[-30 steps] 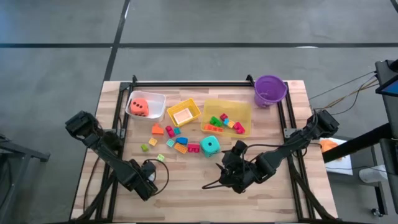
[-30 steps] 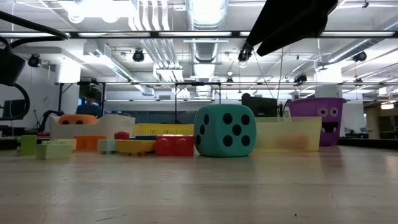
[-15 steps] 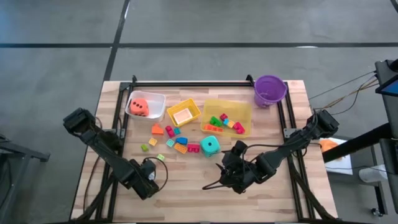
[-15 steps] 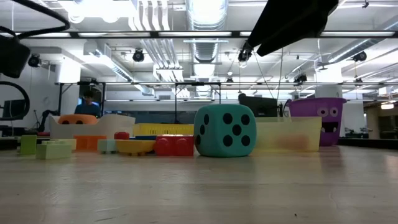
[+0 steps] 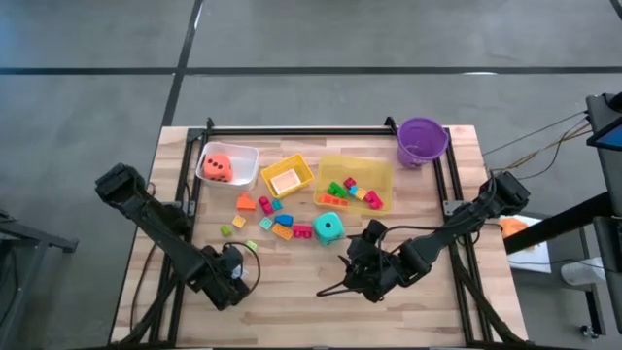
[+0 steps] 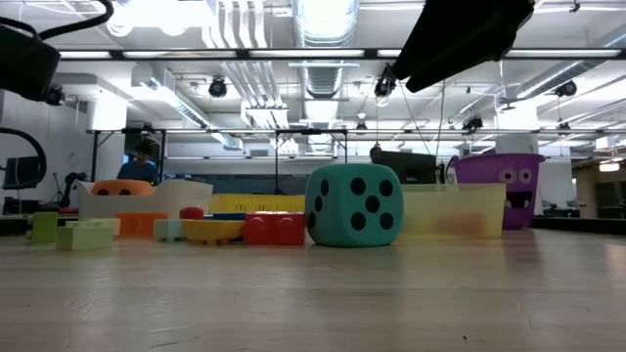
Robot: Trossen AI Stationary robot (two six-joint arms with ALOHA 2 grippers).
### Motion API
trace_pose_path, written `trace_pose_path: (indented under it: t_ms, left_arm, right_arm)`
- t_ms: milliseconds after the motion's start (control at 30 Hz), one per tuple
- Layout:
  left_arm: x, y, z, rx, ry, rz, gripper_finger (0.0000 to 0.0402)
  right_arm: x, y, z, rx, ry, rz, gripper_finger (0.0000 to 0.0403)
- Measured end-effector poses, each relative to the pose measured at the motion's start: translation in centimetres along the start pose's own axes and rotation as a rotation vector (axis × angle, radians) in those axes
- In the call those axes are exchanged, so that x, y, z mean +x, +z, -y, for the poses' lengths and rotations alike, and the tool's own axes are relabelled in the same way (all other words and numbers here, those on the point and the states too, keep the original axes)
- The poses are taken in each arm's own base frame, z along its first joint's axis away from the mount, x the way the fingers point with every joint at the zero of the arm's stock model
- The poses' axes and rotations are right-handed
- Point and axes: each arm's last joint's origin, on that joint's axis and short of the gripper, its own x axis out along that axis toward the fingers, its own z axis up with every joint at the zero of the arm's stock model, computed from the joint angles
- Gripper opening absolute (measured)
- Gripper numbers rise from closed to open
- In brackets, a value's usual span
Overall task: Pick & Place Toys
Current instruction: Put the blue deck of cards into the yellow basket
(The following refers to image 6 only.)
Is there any orange long toy block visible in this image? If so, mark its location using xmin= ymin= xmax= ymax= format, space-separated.
xmin=429 ymin=208 xmax=492 ymax=237

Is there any teal foam die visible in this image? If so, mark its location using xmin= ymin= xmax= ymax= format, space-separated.
xmin=303 ymin=162 xmax=406 ymax=248

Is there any red notched toy block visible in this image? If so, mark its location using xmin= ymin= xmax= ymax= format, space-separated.
xmin=243 ymin=210 xmax=307 ymax=247

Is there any amber long toy block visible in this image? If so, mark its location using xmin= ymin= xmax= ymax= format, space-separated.
xmin=181 ymin=219 xmax=246 ymax=246

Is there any pale teal small toy block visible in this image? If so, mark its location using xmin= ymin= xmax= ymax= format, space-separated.
xmin=153 ymin=218 xmax=187 ymax=242

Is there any orange foam die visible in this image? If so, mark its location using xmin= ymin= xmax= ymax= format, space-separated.
xmin=90 ymin=179 xmax=156 ymax=198

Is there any purple monster face bucket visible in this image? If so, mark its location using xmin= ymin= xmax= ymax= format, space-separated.
xmin=444 ymin=153 xmax=547 ymax=232

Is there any dark monitor back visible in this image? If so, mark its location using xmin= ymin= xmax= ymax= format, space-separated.
xmin=380 ymin=150 xmax=440 ymax=186

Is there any translucent yellow plastic bin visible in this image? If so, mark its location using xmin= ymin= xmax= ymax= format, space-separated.
xmin=399 ymin=182 xmax=508 ymax=241

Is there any yellow slotted plastic basket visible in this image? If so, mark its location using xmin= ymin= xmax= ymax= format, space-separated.
xmin=208 ymin=193 xmax=307 ymax=215

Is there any white plastic bin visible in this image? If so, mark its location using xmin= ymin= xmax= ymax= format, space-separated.
xmin=75 ymin=178 xmax=215 ymax=220

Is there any orange sloped toy block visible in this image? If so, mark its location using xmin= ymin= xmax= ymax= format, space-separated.
xmin=115 ymin=211 xmax=169 ymax=240

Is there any lime small toy block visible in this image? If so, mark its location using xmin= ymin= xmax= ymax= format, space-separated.
xmin=55 ymin=223 xmax=114 ymax=252

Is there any green small toy block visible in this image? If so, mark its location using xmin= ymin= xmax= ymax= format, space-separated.
xmin=30 ymin=210 xmax=60 ymax=244

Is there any black computer monitor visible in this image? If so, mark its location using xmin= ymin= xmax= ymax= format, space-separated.
xmin=2 ymin=155 xmax=42 ymax=191

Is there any silver round ceiling duct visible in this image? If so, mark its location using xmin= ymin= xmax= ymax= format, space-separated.
xmin=291 ymin=0 xmax=361 ymax=154

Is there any black workstation frame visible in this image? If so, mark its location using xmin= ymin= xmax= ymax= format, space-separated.
xmin=86 ymin=126 xmax=626 ymax=197

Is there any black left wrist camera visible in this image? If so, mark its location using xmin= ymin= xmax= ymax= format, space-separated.
xmin=0 ymin=22 xmax=62 ymax=103

